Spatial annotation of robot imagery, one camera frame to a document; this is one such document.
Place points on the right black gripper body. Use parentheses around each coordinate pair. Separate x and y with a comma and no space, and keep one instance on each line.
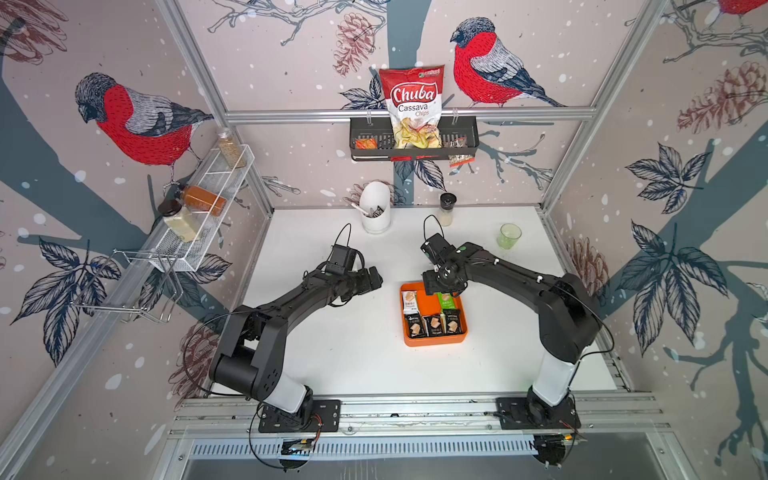
(435,282)

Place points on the glass spice jar black lid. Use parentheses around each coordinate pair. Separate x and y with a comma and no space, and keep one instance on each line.
(447,202)

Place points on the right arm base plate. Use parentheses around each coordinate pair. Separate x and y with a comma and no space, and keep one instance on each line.
(523,413)

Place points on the green cookie packet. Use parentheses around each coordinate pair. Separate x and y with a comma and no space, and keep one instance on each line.
(446,301)

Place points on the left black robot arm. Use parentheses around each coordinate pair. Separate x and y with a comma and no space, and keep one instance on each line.
(251,349)

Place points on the green translucent cup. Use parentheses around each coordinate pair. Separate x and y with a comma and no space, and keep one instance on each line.
(508,235)

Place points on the black hanging wire basket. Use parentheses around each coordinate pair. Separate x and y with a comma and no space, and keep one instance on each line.
(379,139)

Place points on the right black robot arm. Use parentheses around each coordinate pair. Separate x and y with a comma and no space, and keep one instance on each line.
(568,321)

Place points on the white wire wall shelf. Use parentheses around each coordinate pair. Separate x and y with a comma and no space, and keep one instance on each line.
(166,250)

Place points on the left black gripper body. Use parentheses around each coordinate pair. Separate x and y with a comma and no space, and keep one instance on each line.
(362,283)

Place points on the pale yellow block jar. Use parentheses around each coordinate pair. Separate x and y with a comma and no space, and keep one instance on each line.
(182,222)

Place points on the black cookie packet right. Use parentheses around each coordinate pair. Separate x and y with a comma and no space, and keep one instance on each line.
(452,322)

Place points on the white utensil holder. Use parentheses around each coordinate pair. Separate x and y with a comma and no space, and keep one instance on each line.
(374,205)

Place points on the black cookie packet left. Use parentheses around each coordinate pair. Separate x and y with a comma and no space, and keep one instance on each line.
(415,326)

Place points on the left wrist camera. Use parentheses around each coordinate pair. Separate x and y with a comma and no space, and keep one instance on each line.
(341,260)

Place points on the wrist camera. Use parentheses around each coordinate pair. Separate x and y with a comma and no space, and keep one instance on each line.
(437,249)
(341,260)

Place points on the orange sauce bottle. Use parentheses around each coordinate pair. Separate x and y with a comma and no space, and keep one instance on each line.
(198,199)

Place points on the grain filled glass jar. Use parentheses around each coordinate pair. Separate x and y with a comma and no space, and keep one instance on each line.
(230,149)

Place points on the orange storage box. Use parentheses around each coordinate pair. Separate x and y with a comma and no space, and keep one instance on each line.
(429,305)

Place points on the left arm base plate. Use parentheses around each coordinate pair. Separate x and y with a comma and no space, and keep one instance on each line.
(321,416)

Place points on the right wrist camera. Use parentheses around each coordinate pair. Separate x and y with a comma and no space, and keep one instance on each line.
(437,249)

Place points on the black cookie packet middle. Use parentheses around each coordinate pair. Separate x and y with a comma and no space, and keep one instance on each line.
(434,325)

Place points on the red Chuba chips bag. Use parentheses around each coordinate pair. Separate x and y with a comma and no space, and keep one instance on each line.
(413,99)

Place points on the black cookie packet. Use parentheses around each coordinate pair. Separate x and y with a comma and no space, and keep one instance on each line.
(415,326)
(452,322)
(434,325)

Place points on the metal wire rack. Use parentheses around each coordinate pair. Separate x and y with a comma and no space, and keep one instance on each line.
(125,300)

